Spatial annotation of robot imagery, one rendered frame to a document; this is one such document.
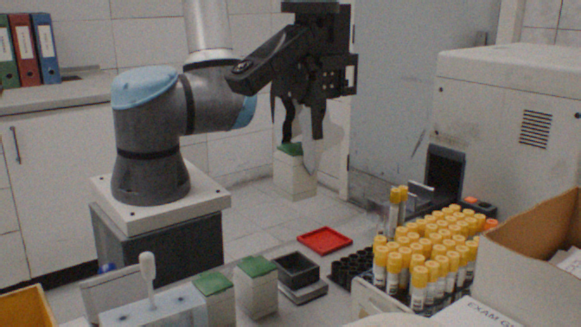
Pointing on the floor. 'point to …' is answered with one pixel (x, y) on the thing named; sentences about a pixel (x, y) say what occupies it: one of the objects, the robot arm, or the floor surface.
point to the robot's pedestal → (162, 246)
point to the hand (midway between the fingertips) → (295, 161)
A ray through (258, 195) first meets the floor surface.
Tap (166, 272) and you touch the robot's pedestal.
